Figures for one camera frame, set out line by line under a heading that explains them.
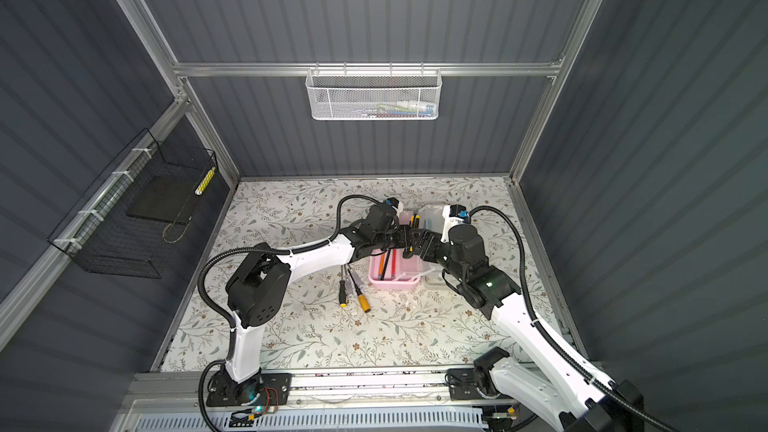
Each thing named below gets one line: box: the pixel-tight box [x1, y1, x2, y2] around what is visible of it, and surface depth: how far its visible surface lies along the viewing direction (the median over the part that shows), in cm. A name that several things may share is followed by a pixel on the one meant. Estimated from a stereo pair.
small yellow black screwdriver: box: [338, 280, 347, 308], surface depth 90 cm
